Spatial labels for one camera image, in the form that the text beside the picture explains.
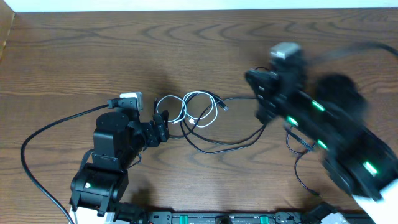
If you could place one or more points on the black base rail green clamps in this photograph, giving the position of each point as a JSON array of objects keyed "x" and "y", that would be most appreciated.
[{"x": 323, "y": 213}]

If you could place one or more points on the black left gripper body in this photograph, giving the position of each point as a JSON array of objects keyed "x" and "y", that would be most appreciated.
[{"x": 149, "y": 133}]

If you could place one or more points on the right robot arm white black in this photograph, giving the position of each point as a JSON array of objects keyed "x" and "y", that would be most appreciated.
[{"x": 357, "y": 161}]

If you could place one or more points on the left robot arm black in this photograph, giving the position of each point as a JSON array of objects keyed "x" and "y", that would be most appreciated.
[{"x": 118, "y": 139}]

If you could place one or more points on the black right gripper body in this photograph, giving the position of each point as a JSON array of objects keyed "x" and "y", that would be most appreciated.
[{"x": 278, "y": 95}]

